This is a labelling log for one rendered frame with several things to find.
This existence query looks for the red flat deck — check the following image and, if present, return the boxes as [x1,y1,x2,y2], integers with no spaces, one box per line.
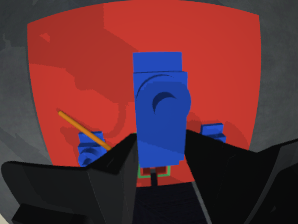
[27,0,261,167]

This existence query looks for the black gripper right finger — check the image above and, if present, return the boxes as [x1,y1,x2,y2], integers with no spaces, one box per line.
[185,129,298,224]

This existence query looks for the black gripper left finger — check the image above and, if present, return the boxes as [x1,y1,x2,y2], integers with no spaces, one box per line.
[1,132,140,224]

